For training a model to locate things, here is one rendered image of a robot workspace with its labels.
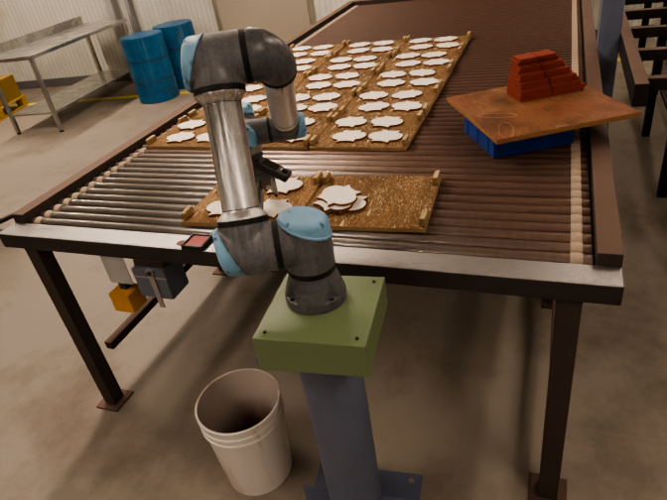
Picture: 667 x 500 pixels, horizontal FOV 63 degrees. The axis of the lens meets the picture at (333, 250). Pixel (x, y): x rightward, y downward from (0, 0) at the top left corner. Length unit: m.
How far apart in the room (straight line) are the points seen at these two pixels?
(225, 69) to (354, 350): 0.66
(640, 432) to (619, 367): 0.32
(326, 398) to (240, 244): 0.49
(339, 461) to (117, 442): 1.19
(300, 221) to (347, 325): 0.26
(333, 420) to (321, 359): 0.32
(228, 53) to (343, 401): 0.90
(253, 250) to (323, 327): 0.24
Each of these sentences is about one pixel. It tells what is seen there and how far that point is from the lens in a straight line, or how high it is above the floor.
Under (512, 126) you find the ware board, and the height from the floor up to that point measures 1.04.
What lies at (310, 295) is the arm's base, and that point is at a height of 1.01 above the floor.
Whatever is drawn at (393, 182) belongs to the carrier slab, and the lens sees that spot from 1.90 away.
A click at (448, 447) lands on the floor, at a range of 2.22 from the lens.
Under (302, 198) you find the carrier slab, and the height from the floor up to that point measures 0.94.
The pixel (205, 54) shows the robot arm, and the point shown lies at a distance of 1.25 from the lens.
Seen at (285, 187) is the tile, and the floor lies 0.95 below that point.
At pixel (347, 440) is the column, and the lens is 1.61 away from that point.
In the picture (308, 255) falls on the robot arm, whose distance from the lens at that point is 1.22.
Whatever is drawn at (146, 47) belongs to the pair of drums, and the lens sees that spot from 7.13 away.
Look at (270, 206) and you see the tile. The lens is 1.85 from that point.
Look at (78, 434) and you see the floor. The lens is 2.73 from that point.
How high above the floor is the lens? 1.77
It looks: 32 degrees down
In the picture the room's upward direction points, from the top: 10 degrees counter-clockwise
